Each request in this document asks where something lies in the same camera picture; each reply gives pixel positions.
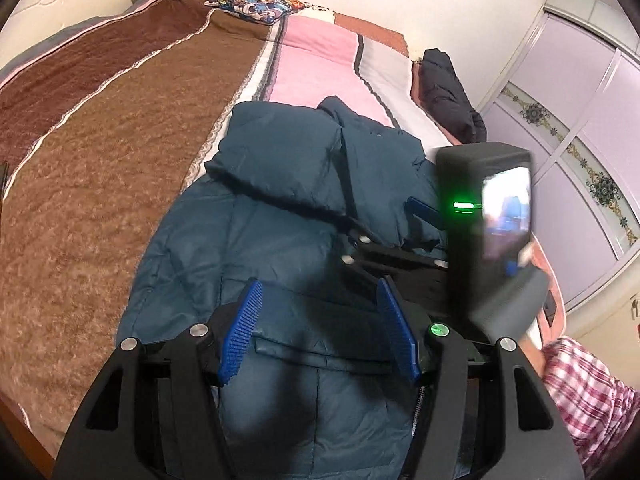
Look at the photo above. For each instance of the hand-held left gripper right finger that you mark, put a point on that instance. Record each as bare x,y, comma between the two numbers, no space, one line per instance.
400,340

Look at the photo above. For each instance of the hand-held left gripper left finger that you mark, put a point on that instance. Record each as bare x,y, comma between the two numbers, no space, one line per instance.
240,335

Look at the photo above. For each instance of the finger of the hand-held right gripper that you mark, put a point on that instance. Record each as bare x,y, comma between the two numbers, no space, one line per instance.
424,211
400,256

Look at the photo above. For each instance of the teal puffer jacket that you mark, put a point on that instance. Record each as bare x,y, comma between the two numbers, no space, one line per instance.
280,240

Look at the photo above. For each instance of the person's right forearm plaid sleeve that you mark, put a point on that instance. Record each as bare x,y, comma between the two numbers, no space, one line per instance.
590,400

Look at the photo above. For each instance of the dark puffer jacket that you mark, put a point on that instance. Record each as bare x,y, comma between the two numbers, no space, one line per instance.
447,95

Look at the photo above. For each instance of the striped fleece blanket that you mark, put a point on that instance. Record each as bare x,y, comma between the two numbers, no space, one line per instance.
110,170

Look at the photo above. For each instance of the white printed cloth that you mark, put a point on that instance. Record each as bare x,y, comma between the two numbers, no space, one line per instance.
317,12

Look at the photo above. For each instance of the colourful cartoon print pillow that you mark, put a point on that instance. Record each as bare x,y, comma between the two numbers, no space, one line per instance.
252,2

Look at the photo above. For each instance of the brown bed side rail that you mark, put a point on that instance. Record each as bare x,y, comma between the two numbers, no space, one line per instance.
25,430

